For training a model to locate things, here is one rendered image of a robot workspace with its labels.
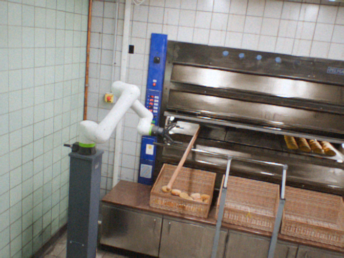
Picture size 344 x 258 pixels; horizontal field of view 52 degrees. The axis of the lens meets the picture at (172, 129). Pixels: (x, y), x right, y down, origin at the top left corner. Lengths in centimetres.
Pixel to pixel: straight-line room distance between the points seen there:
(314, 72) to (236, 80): 69
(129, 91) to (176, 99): 95
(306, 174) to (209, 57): 147
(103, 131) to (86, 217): 74
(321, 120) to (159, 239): 188
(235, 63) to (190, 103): 58
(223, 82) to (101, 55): 127
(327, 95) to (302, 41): 54
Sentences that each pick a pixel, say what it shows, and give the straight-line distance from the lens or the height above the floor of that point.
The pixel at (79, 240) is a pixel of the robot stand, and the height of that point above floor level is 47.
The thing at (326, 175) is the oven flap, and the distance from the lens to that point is 370.
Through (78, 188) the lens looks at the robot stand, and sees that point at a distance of 285.
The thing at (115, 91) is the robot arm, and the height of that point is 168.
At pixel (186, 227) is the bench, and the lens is 333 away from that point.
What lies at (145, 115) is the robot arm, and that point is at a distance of 305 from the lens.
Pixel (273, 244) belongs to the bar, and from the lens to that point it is 327.
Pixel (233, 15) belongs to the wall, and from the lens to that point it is 342.
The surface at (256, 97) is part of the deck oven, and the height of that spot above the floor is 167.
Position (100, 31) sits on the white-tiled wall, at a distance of 372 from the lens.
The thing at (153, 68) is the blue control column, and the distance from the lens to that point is 351.
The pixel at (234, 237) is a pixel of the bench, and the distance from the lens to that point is 331.
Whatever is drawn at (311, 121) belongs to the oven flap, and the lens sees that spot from 352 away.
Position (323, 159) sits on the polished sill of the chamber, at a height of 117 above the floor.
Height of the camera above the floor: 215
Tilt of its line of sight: 15 degrees down
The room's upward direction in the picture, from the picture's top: 7 degrees clockwise
